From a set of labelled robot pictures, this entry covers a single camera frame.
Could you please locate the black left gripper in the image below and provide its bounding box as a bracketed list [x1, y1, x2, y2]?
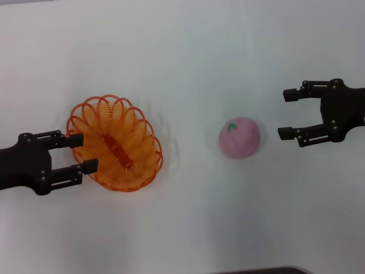
[0, 130, 99, 196]

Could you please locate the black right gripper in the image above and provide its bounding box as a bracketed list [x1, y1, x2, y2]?
[278, 78, 365, 148]

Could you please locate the orange plastic wire basket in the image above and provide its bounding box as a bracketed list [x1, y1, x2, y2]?
[66, 94, 164, 192]

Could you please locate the pink toy peach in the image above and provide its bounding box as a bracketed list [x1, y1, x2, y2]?
[218, 116, 261, 159]

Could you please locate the dark rounded robot base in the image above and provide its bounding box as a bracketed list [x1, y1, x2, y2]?
[221, 266, 310, 274]

